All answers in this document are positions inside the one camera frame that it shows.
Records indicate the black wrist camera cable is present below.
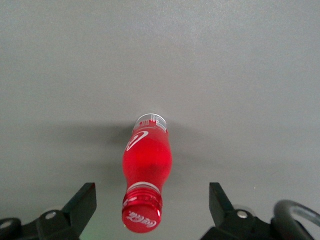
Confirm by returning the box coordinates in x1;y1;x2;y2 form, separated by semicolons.
273;199;320;240

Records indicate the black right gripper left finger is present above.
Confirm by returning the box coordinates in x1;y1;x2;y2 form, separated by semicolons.
0;182;97;240

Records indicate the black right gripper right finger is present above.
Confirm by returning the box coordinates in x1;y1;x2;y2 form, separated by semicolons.
201;182;308;240

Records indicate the red coke bottle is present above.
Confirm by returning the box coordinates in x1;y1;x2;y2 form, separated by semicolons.
121;113;174;234

